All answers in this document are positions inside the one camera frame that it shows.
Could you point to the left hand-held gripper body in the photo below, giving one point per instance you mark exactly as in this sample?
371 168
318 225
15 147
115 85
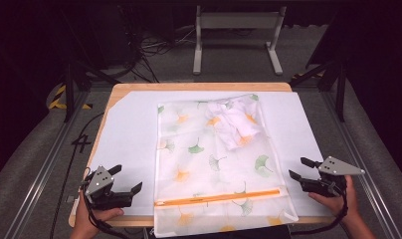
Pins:
99 182

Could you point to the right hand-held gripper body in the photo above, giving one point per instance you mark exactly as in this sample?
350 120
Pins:
336 167

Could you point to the leaf print mesh laundry bag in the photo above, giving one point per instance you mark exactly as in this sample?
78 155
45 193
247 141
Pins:
202 166

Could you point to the person's right hand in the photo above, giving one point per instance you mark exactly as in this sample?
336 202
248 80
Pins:
346 204

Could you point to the person's left hand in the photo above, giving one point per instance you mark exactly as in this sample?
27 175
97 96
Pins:
86 222

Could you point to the white table mat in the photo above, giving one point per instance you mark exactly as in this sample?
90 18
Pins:
132 132

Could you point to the black metal stand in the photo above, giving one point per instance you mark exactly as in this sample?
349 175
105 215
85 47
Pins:
341 89
69 89

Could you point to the white garment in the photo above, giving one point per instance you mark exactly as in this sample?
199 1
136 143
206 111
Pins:
234 124

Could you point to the yellow black hazard tape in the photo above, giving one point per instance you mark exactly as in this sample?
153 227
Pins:
58 94

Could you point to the wooden table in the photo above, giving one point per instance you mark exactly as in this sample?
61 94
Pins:
202 87

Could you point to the aluminium floor rail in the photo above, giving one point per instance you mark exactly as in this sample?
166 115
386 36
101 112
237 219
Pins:
44 166
364 166

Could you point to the grey metal stand frame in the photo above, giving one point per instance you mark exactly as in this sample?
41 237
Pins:
239 20

